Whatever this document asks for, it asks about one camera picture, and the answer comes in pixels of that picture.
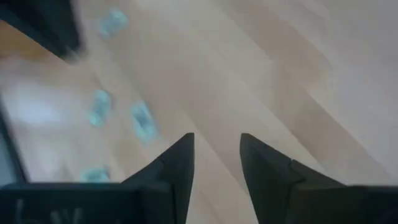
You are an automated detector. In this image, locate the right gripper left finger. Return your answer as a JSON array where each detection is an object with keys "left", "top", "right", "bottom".
[{"left": 119, "top": 132, "right": 196, "bottom": 224}]

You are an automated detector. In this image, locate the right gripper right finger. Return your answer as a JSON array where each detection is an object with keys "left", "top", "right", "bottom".
[{"left": 239, "top": 133, "right": 348, "bottom": 224}]

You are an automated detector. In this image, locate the green sweetener packet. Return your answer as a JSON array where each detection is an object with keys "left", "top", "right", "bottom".
[
  {"left": 98, "top": 8, "right": 131, "bottom": 40},
  {"left": 129, "top": 101, "right": 160, "bottom": 144},
  {"left": 86, "top": 89, "right": 113, "bottom": 128},
  {"left": 80, "top": 167, "right": 111, "bottom": 184}
]

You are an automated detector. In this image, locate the black table frame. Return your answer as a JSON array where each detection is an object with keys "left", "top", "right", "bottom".
[{"left": 0, "top": 0, "right": 83, "bottom": 62}]

